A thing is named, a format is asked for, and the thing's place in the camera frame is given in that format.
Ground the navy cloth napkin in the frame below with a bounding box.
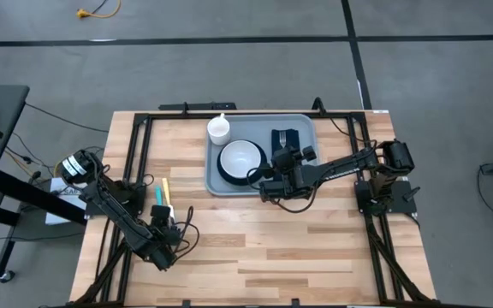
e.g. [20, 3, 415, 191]
[270, 127, 301, 157]

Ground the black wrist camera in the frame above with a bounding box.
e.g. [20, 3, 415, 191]
[300, 145, 318, 163]
[150, 204, 170, 220]

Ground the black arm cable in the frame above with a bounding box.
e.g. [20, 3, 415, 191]
[171, 205, 201, 264]
[271, 187, 321, 214]

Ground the grey plastic tray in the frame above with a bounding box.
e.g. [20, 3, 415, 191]
[205, 112, 319, 197]

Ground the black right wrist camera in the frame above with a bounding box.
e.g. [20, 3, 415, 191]
[300, 145, 318, 163]

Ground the yellow extension cable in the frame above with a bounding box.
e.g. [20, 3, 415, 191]
[75, 0, 122, 21]

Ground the yellow-handled knife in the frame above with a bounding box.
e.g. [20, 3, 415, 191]
[161, 177, 177, 223]

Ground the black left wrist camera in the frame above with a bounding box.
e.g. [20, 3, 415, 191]
[150, 204, 170, 220]

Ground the black aluminium table frame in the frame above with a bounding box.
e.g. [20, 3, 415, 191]
[73, 109, 436, 308]

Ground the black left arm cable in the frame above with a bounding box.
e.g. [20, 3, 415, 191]
[171, 205, 201, 264]

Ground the white cup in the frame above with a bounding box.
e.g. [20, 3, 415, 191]
[206, 112, 232, 146]

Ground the white bowl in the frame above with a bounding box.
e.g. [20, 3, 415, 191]
[219, 139, 263, 180]

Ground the yellow floor cable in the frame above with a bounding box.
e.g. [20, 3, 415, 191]
[4, 147, 32, 177]

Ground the black power strip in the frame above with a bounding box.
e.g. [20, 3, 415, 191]
[158, 101, 238, 111]

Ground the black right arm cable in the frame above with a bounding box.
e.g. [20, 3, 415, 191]
[271, 187, 321, 214]

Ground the white paper sheet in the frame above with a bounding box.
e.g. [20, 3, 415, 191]
[45, 177, 89, 227]

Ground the black table clamp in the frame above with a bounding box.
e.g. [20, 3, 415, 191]
[312, 97, 330, 116]

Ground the dark teal plate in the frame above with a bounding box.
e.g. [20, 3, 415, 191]
[216, 139, 270, 187]

